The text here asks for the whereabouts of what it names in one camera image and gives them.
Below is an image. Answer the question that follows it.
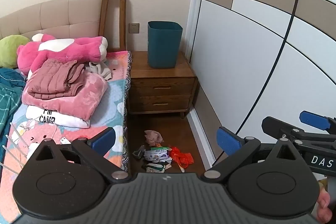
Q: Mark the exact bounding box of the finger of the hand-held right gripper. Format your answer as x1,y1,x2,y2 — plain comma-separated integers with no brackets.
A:
300,111,336,135
262,116,336,147

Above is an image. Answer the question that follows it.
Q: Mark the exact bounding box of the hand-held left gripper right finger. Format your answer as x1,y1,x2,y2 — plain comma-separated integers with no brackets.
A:
204,127,305,184

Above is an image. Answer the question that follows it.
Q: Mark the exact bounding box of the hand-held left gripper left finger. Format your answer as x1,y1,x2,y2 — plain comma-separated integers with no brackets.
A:
26,127,132,184

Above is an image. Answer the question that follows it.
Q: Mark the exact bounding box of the orange foam net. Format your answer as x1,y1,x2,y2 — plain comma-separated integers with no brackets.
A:
168,146,195,169

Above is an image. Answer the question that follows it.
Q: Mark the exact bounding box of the pink mesh net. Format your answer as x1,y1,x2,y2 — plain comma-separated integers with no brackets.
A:
144,130,164,147

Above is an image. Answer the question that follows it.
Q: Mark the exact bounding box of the teal plastic bin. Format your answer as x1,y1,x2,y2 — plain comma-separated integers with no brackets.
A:
147,21,183,69

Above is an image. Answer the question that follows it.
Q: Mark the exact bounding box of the person's right hand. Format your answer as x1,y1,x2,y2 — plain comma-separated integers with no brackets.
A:
316,179,333,224

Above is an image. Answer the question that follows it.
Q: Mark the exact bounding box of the dark grey wrapper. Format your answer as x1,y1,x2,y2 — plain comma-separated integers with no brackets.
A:
132,145,146,160

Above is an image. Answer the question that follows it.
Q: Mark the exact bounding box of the colourful printed bed sheet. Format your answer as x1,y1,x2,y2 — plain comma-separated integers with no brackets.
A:
0,50,132,177

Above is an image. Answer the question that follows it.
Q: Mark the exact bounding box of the folded white printed shirt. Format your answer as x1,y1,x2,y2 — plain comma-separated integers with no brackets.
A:
26,105,91,128

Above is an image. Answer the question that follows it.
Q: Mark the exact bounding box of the folded pink fleece blanket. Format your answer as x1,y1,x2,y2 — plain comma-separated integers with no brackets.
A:
21,72,108,121

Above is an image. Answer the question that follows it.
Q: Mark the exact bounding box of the green and white wrapper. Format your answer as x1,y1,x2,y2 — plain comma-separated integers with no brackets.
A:
142,162,166,173

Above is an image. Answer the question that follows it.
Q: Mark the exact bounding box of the grey and white garment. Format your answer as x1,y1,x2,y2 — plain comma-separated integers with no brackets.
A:
84,61,113,80

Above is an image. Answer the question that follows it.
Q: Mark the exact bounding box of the white charger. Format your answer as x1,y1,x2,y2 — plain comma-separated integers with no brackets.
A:
28,143,40,158

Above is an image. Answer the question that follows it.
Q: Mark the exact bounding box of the white and brown wardrobe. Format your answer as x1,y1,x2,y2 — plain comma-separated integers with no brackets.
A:
185,0,336,169

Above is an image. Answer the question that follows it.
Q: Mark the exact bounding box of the folded dusty pink jacket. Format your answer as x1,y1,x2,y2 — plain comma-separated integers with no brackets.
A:
27,59,86,100

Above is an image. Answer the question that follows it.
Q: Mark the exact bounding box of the wooden nightstand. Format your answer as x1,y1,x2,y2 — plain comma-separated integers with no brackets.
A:
128,50,198,119

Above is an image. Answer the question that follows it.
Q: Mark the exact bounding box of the pink plush bear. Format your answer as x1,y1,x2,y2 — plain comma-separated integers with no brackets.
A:
16,33,109,75

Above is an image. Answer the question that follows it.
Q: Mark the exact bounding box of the teal quilt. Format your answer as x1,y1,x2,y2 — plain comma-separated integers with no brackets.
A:
0,68,27,161

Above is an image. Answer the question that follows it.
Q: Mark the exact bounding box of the green plush toy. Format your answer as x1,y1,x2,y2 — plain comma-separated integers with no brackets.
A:
0,35,31,69

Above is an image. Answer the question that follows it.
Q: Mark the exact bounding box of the white cable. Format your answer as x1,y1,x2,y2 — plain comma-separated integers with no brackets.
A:
10,119,58,151

